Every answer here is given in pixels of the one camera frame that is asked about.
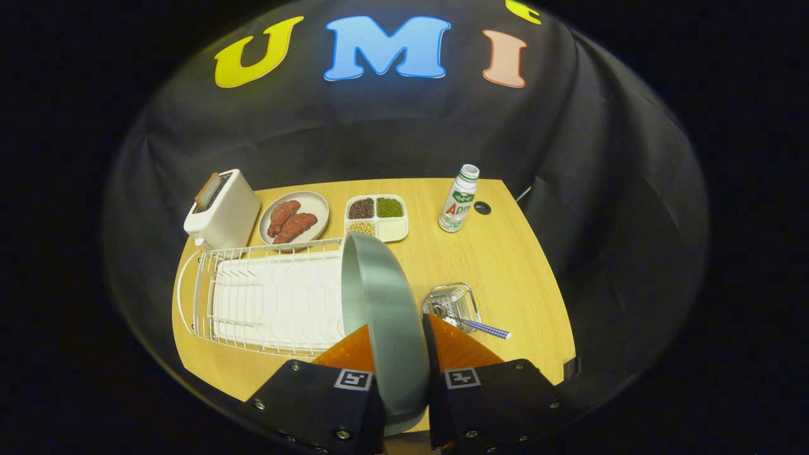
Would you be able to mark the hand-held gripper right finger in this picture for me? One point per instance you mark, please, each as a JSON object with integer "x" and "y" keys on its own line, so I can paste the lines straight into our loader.
{"x": 435, "y": 392}

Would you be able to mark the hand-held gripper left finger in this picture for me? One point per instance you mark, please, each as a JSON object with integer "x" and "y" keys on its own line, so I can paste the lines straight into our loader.
{"x": 316, "y": 398}

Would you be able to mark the white-tipped spoon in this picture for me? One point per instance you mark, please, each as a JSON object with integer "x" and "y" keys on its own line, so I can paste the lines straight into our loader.
{"x": 486, "y": 328}

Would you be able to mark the pale green plate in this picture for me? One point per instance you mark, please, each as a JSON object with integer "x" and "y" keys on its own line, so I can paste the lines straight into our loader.
{"x": 389, "y": 316}

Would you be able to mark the beige plate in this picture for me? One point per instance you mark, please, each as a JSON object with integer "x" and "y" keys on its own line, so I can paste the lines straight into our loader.
{"x": 316, "y": 205}

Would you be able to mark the white divided tray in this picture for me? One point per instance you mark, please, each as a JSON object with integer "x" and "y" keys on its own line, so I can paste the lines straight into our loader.
{"x": 392, "y": 229}

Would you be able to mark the red meat piece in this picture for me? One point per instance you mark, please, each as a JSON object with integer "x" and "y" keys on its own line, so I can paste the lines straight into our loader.
{"x": 283, "y": 215}
{"x": 297, "y": 226}

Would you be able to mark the pile of yellow beans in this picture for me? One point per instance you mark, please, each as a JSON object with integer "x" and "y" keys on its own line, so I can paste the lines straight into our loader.
{"x": 361, "y": 228}

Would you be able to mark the white green-labelled drink bottle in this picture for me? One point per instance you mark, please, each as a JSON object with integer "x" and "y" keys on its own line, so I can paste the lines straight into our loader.
{"x": 456, "y": 205}

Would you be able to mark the pile of green beans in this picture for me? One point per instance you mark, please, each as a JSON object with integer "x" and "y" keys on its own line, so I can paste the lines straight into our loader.
{"x": 390, "y": 207}

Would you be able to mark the pile of brown beans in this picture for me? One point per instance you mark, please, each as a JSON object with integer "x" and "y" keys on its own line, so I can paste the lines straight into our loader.
{"x": 361, "y": 208}

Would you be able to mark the white toaster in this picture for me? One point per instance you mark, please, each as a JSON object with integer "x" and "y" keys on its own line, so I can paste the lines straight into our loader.
{"x": 231, "y": 215}

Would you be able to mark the toast slice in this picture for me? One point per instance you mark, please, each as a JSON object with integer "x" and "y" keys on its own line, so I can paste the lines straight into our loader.
{"x": 207, "y": 191}

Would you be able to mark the black backdrop cloth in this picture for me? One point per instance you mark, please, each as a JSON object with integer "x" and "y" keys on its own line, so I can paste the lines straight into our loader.
{"x": 379, "y": 126}

